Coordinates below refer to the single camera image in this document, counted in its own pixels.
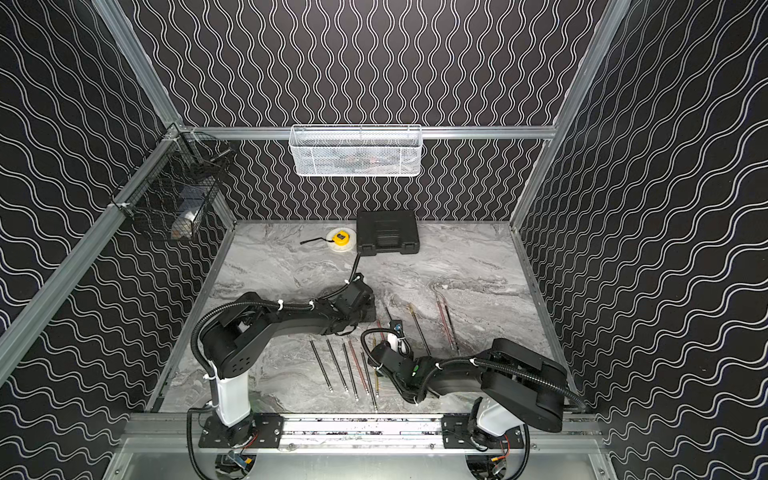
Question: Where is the light blue capped pencil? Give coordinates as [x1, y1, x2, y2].
[361, 353, 379, 413]

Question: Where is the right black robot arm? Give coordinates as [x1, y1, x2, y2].
[363, 336, 588, 451]

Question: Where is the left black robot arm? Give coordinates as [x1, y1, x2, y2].
[189, 257, 376, 427]

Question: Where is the yellow white tape measure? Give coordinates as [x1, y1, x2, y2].
[300, 228, 357, 253]

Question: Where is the black plastic tool case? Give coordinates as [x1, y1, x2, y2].
[356, 210, 421, 256]

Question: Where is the white wire mesh basket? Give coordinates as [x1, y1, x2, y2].
[289, 124, 424, 177]

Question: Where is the black wire basket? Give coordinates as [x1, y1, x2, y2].
[117, 124, 234, 242]

